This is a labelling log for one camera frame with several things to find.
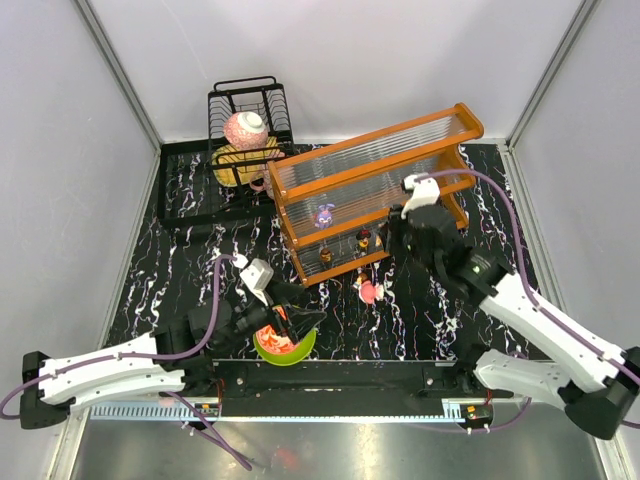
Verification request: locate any purple bunny toy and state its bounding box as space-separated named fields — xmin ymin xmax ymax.
xmin=314 ymin=203 xmax=335 ymax=230

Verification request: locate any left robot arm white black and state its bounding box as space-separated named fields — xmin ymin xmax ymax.
xmin=18 ymin=284 xmax=326 ymax=430

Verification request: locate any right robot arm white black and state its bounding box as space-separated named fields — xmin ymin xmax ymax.
xmin=382 ymin=204 xmax=639 ymax=440

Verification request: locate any orange clear display shelf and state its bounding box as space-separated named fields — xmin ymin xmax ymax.
xmin=268 ymin=103 xmax=484 ymax=287

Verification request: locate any brown figure toy on shelf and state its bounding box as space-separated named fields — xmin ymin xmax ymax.
xmin=319 ymin=248 xmax=332 ymax=263

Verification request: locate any black haired figure toy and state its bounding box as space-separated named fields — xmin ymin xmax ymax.
xmin=356 ymin=229 xmax=371 ymax=252

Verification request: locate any green bowl red pattern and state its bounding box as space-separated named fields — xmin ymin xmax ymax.
xmin=253 ymin=325 xmax=317 ymax=367

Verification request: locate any black marble pattern mat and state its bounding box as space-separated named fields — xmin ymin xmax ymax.
xmin=104 ymin=145 xmax=544 ymax=361

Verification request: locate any pink flamingo toy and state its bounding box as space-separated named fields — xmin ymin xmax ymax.
xmin=353 ymin=273 xmax=385 ymax=305

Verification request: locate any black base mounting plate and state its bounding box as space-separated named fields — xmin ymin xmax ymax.
xmin=213 ymin=360 xmax=512 ymax=422

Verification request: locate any pink mug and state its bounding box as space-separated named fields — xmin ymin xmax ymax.
xmin=249 ymin=170 xmax=274 ymax=199

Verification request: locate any yellow patterned bowl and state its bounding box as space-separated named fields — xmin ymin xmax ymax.
xmin=211 ymin=136 xmax=284 ymax=187

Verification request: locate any pink patterned bowl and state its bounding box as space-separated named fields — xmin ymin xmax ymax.
xmin=223 ymin=111 xmax=268 ymax=150

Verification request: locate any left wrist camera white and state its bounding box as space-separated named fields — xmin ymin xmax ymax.
xmin=233 ymin=254 xmax=274 ymax=307

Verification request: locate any black wire dish rack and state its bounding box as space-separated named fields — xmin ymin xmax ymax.
xmin=156 ymin=75 xmax=294 ymax=230

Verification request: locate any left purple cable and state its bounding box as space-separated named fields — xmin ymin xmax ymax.
xmin=0 ymin=253 xmax=254 ymax=471

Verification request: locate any purple cable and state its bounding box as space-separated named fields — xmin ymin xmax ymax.
xmin=0 ymin=253 xmax=254 ymax=471
xmin=412 ymin=168 xmax=640 ymax=434

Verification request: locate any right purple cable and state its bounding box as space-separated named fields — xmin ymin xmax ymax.
xmin=412 ymin=168 xmax=640 ymax=434

